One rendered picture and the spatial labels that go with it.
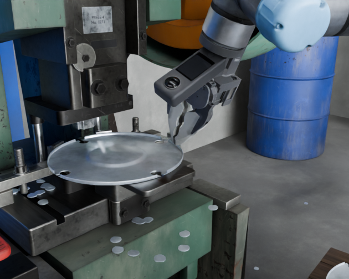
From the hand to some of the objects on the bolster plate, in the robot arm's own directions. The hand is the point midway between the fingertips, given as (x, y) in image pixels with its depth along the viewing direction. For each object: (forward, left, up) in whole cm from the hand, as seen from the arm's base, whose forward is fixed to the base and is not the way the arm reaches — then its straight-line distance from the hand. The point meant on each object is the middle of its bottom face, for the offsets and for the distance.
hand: (174, 139), depth 75 cm
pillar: (+38, -1, -13) cm, 40 cm away
